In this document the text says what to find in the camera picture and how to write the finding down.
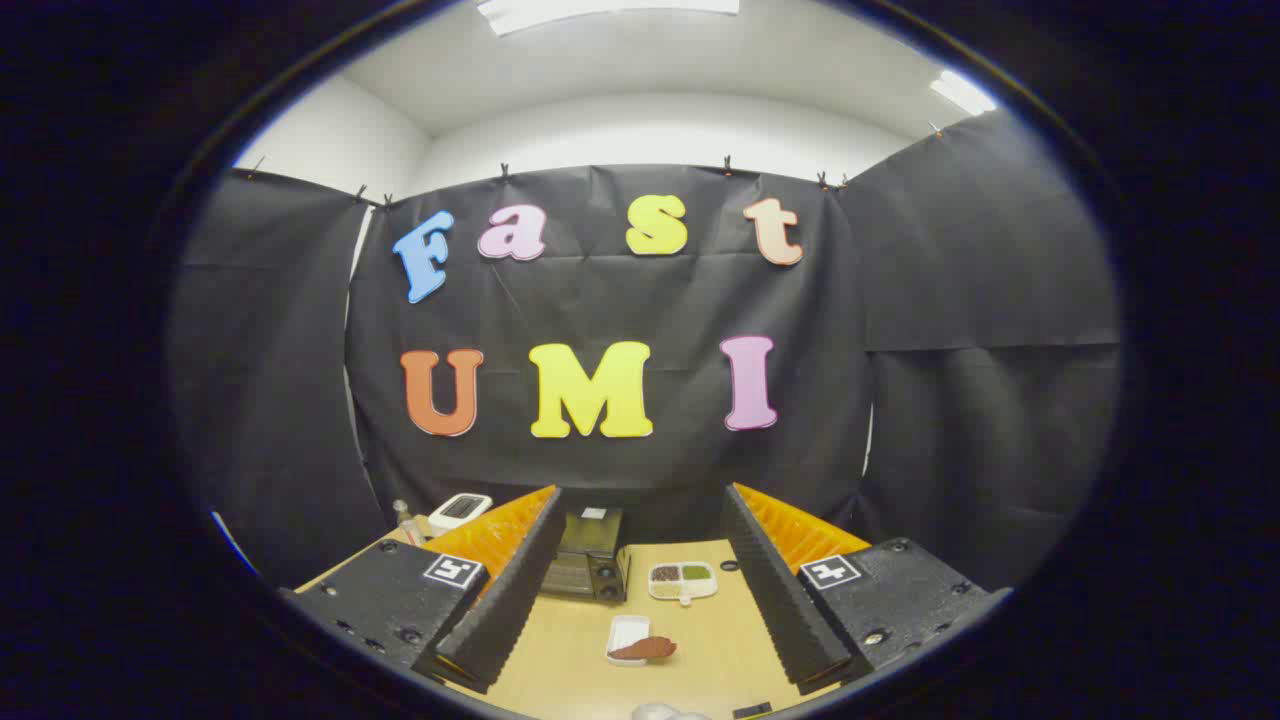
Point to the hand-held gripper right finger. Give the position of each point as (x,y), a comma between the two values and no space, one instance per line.
(775,600)

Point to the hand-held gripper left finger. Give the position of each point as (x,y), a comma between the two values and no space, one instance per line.
(510,600)

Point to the black toaster oven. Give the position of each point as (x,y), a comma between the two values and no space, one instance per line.
(590,560)

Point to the brown meat patty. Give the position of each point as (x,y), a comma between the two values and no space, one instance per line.
(648,649)

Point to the white bread toaster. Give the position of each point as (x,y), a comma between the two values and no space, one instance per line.
(460,508)

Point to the white divided bean dish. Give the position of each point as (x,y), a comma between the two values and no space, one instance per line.
(700,590)

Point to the white rectangular dish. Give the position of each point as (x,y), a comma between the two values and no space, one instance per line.
(628,628)

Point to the small clear glass bottle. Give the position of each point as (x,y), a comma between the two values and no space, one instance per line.
(408,525)

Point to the ceiling light panel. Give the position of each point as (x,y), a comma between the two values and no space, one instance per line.
(962,92)
(600,12)

